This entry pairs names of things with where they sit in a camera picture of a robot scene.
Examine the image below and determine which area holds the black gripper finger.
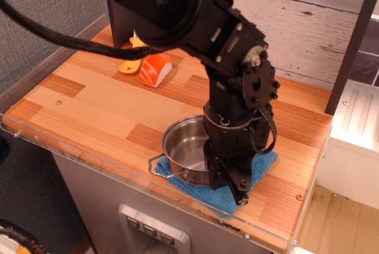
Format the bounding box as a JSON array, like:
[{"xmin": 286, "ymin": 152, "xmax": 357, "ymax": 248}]
[{"xmin": 207, "ymin": 159, "xmax": 228, "ymax": 189}]

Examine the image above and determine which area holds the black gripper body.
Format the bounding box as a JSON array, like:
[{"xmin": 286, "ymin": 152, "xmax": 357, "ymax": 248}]
[{"xmin": 204, "ymin": 104, "xmax": 274, "ymax": 205}]

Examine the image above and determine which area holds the silver pot with handles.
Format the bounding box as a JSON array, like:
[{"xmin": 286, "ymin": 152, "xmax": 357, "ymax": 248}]
[{"xmin": 148, "ymin": 115, "xmax": 209, "ymax": 186}]

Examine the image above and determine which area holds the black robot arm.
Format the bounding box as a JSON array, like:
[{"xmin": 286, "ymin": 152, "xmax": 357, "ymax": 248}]
[{"xmin": 113, "ymin": 0, "xmax": 280, "ymax": 204}]

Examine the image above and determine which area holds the blue folded cloth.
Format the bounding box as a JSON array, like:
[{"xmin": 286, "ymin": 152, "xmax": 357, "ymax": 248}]
[{"xmin": 149, "ymin": 152, "xmax": 278, "ymax": 217}]

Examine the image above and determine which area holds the clear acrylic table guard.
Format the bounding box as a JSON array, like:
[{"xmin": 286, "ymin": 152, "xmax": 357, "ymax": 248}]
[{"xmin": 2, "ymin": 107, "xmax": 332, "ymax": 253}]

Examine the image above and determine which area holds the grey cabinet with dispenser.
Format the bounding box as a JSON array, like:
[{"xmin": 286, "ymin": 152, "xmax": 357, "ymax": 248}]
[{"xmin": 53, "ymin": 155, "xmax": 270, "ymax": 253}]

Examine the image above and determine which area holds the salmon sushi toy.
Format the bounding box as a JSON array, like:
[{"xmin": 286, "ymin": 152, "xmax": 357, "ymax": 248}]
[{"xmin": 139, "ymin": 53, "xmax": 172, "ymax": 88}]

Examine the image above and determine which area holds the white toy sink unit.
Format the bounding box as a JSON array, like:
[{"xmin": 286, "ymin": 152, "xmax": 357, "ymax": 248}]
[{"xmin": 316, "ymin": 81, "xmax": 378, "ymax": 208}]

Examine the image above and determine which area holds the yellow dish brush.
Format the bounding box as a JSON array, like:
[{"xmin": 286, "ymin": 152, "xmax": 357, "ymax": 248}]
[{"xmin": 119, "ymin": 31, "xmax": 147, "ymax": 74}]

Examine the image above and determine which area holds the yellow object bottom left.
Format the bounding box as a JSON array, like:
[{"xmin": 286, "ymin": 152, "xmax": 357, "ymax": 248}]
[{"xmin": 15, "ymin": 245, "xmax": 44, "ymax": 254}]

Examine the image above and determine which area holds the black cable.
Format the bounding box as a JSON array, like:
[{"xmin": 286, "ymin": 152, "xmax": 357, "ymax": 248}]
[{"xmin": 0, "ymin": 0, "xmax": 160, "ymax": 60}]

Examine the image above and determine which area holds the dark vertical post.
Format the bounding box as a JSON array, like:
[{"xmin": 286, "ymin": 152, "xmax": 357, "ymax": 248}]
[{"xmin": 325, "ymin": 0, "xmax": 377, "ymax": 115}]

